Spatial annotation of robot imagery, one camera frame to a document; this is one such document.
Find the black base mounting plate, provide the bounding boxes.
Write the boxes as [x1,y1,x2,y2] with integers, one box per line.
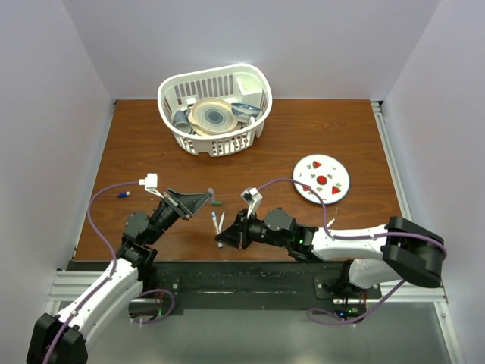
[143,262,386,315]

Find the blue patterned white bowl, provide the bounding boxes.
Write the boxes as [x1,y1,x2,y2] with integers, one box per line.
[230,102,261,124]

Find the grey-white mug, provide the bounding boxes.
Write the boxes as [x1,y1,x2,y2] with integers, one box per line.
[172,109,192,134]

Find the blue pen cap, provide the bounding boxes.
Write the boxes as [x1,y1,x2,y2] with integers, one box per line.
[117,191,130,198]

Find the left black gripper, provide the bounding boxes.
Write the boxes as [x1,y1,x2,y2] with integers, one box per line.
[145,187,211,245]

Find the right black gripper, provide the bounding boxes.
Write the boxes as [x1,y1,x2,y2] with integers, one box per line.
[216,209,290,251]

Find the watermelon pattern round plate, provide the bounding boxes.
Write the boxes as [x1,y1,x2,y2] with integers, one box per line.
[293,154,350,205]

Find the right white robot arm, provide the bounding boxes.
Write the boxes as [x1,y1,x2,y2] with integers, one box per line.
[215,208,446,298]

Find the white green-tip pen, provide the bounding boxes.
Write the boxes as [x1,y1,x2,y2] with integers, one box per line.
[327,218,336,228]

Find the aluminium frame rail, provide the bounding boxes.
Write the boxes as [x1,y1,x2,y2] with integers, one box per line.
[371,101,465,363]

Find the white plastic dish basket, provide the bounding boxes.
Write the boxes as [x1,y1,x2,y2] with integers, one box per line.
[157,63,273,157]

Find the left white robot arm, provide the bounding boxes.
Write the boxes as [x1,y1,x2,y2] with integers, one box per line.
[27,188,212,363]

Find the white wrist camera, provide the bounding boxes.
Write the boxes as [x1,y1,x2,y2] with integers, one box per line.
[138,173,164,199]
[240,187,263,218]

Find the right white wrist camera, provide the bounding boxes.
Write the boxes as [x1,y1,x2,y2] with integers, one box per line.
[240,187,263,218]

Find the beige blue-centred plate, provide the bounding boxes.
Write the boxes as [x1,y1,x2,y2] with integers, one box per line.
[188,98,239,135]

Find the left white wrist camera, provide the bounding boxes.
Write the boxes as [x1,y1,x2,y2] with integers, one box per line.
[138,173,164,199]

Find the white thin pen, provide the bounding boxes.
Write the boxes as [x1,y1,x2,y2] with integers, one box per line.
[218,212,225,232]

